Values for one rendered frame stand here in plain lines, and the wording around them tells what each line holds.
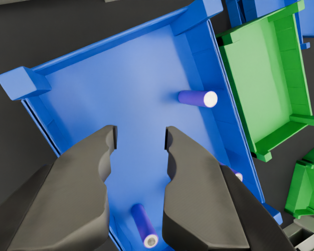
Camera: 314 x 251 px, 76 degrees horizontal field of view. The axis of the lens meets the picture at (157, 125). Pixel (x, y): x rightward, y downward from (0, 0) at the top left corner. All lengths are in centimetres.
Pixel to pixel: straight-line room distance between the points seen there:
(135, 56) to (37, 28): 54
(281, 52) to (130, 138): 48
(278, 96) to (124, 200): 50
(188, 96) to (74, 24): 57
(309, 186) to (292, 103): 90
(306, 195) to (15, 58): 155
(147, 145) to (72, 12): 58
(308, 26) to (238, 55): 77
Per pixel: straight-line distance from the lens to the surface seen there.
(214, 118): 31
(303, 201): 153
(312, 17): 132
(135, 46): 26
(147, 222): 27
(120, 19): 78
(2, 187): 85
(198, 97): 23
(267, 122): 63
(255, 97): 59
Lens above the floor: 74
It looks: 68 degrees down
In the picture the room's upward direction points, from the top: 117 degrees clockwise
